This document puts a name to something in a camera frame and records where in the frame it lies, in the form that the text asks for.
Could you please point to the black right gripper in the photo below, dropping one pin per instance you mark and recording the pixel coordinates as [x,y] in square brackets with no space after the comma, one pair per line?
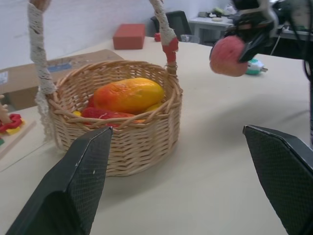
[252,22]

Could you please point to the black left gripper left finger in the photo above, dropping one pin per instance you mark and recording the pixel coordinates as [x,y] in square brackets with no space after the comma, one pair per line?
[73,186]

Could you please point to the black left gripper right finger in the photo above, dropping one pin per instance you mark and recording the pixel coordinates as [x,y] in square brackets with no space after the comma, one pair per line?
[286,176]

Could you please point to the red apple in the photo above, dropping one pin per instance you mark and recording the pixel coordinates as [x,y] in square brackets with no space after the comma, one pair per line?
[226,56]

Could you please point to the green and white plug adapter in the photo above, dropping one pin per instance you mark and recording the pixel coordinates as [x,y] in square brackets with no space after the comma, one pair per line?
[255,66]

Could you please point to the white background table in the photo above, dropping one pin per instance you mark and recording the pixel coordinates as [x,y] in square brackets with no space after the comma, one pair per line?
[210,24]

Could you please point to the black office chair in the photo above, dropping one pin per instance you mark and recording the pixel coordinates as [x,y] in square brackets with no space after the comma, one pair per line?
[178,24]

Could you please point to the red strawberry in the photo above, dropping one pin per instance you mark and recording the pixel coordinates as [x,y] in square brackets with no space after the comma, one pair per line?
[102,115]

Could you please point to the wooden peg stacking toy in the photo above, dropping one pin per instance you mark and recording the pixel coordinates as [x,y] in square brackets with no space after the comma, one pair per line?
[11,127]

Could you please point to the small red object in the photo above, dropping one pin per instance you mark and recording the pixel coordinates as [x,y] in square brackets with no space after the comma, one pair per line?
[157,37]

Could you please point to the orange yellow mango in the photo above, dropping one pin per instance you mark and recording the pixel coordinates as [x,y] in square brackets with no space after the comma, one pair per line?
[127,95]

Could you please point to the yellow fruit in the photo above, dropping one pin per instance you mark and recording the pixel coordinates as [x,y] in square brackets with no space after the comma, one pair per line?
[154,107]

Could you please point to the red rectangular box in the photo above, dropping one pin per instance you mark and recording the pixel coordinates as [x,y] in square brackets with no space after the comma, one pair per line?
[128,36]

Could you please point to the brown cardboard box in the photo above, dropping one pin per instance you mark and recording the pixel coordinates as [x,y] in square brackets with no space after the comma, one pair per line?
[22,80]

